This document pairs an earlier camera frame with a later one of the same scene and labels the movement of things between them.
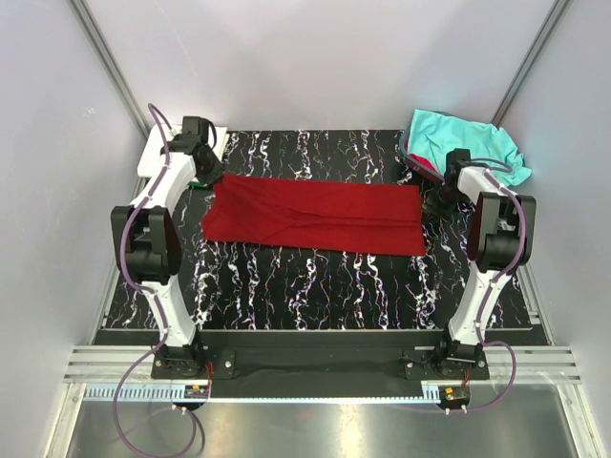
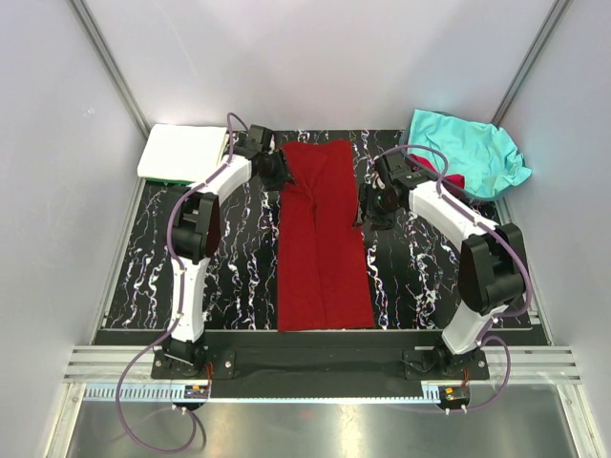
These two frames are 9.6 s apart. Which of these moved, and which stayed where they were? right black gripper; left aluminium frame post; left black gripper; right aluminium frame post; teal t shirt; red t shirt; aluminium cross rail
Moved: right black gripper; left black gripper; red t shirt
Stayed: right aluminium frame post; teal t shirt; aluminium cross rail; left aluminium frame post
